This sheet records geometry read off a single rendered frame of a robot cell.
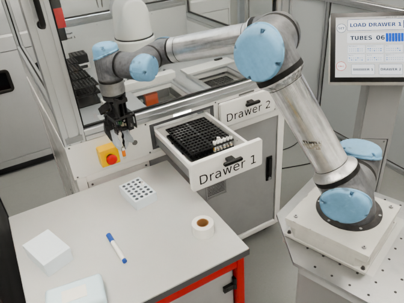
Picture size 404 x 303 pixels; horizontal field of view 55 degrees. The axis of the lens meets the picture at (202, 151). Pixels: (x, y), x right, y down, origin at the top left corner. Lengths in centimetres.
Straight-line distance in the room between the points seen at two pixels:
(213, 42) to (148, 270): 67
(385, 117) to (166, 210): 115
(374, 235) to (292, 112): 46
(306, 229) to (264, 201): 99
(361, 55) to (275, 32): 99
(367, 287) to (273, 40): 69
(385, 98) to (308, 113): 108
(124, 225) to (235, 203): 83
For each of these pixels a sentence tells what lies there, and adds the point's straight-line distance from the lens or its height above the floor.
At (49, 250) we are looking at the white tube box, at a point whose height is 81.
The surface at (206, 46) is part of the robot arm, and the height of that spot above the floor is 131.
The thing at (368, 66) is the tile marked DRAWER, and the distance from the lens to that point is 181.
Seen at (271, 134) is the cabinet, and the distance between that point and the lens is 192.
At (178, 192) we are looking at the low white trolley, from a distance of 142.
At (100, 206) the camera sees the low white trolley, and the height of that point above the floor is 76.
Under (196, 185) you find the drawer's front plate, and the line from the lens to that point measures 131.
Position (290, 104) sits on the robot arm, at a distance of 91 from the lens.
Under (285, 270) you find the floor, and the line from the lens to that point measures 215.
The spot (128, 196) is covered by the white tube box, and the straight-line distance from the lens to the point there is 139.
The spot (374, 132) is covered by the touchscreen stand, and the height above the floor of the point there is 65.
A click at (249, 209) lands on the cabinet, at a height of 25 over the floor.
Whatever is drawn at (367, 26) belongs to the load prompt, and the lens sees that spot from 188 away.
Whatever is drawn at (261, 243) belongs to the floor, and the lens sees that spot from 227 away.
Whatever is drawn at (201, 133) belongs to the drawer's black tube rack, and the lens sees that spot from 148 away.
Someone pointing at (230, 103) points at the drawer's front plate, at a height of 92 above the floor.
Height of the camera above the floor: 164
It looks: 33 degrees down
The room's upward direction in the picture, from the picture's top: 5 degrees counter-clockwise
